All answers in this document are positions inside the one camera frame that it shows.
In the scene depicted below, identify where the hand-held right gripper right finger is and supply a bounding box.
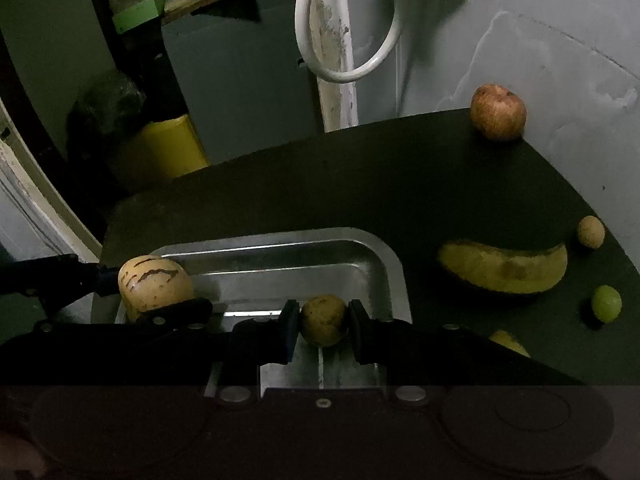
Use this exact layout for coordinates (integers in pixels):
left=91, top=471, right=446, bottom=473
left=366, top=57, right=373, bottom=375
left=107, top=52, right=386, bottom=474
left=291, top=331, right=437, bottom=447
left=348, top=299, right=588, bottom=403

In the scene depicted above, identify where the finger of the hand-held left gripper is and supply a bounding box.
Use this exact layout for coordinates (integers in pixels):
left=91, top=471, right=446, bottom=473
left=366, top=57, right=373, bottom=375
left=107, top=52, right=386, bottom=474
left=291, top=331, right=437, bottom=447
left=0, top=299, right=215, bottom=386
left=0, top=255, right=121, bottom=311

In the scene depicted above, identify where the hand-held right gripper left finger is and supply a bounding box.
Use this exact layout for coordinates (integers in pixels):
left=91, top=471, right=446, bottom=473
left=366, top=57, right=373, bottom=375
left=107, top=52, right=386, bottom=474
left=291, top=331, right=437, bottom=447
left=55, top=300, right=300, bottom=403

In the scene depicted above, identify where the striped pepino melon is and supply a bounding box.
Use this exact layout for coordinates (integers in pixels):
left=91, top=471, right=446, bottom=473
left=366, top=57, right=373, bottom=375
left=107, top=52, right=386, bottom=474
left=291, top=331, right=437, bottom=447
left=117, top=255, right=194, bottom=323

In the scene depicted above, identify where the small round yellow-brown fruit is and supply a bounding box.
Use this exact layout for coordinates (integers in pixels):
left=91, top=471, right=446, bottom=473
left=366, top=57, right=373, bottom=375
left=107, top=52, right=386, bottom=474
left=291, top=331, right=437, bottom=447
left=299, top=294, right=349, bottom=348

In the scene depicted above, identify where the metal tray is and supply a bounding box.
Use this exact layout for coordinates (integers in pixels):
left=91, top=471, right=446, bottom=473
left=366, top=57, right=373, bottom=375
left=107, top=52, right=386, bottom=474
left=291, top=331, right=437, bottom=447
left=114, top=227, right=413, bottom=391

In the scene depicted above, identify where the yellow fruit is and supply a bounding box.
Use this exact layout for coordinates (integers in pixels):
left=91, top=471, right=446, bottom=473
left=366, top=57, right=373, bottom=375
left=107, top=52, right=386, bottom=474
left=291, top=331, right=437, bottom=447
left=487, top=330, right=532, bottom=359

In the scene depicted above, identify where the yellow banana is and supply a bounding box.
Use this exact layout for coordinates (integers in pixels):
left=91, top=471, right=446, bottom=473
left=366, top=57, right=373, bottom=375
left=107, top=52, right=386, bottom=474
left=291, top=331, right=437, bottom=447
left=437, top=240, right=570, bottom=297

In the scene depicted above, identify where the yellow bin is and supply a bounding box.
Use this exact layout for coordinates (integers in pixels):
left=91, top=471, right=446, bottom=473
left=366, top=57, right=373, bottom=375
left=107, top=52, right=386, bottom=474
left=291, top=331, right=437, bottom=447
left=135, top=114, right=211, bottom=186

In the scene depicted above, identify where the dark bag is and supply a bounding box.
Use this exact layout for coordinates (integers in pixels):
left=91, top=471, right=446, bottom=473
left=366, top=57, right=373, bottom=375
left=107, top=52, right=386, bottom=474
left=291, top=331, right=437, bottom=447
left=67, top=70, right=148, bottom=136

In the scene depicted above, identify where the grey cabinet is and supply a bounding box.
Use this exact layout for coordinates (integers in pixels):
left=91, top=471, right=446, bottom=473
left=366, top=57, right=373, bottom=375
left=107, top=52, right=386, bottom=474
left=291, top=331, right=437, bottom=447
left=162, top=0, right=321, bottom=163

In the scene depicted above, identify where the green grape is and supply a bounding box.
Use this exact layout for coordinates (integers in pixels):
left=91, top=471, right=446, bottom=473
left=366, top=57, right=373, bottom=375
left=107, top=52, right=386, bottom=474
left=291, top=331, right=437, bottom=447
left=591, top=285, right=623, bottom=323

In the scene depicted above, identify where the small tan longan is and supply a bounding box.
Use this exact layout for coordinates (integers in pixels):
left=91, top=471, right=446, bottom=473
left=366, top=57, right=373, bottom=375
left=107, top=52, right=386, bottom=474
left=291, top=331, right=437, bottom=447
left=577, top=215, right=606, bottom=249

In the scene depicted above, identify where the red-yellow apple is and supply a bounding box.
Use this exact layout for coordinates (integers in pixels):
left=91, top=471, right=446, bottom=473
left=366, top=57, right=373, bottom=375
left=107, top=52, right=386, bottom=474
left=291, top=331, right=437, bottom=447
left=470, top=84, right=527, bottom=142

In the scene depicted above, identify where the green box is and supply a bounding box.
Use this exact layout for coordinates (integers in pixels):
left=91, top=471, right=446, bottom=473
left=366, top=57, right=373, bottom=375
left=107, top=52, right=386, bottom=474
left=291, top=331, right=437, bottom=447
left=112, top=0, right=167, bottom=33

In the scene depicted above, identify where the white cable loop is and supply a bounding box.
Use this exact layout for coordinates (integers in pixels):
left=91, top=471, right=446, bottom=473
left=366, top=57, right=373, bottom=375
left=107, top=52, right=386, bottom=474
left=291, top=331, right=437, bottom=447
left=295, top=0, right=403, bottom=82

